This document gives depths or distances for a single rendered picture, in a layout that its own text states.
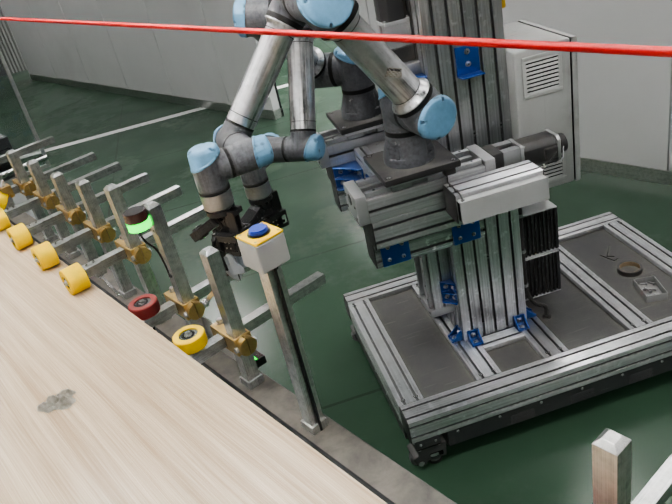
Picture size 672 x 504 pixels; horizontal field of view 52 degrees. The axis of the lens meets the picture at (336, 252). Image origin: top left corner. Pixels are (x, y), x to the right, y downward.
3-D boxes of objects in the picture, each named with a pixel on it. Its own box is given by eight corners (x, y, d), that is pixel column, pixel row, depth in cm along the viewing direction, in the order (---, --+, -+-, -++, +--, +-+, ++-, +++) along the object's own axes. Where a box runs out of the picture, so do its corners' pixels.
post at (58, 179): (109, 286, 256) (58, 169, 233) (113, 289, 254) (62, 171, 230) (100, 291, 255) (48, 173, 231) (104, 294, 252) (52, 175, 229)
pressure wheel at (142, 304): (161, 322, 195) (147, 288, 189) (174, 332, 189) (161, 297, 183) (136, 337, 191) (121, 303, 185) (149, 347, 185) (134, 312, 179)
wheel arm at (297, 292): (320, 282, 193) (316, 269, 191) (327, 285, 190) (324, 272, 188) (189, 365, 171) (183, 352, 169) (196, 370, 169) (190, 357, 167)
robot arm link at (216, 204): (192, 197, 162) (213, 182, 168) (198, 214, 164) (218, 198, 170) (217, 198, 158) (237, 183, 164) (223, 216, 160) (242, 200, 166)
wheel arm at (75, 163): (94, 158, 295) (91, 151, 293) (97, 159, 293) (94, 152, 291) (11, 193, 277) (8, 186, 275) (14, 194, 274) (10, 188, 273)
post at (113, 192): (167, 318, 217) (113, 181, 194) (172, 321, 215) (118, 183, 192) (157, 323, 216) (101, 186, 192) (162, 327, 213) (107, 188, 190)
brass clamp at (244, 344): (232, 330, 181) (227, 314, 179) (261, 348, 172) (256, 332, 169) (213, 342, 178) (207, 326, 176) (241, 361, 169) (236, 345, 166)
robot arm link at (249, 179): (264, 139, 195) (251, 152, 188) (274, 174, 200) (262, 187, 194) (240, 141, 198) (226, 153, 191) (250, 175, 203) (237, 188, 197)
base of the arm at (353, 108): (377, 101, 249) (372, 74, 244) (389, 112, 236) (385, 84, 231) (337, 112, 247) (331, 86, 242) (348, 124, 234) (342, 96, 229)
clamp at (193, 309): (183, 299, 199) (178, 284, 196) (207, 314, 189) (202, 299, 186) (166, 308, 196) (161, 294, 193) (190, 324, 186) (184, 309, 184)
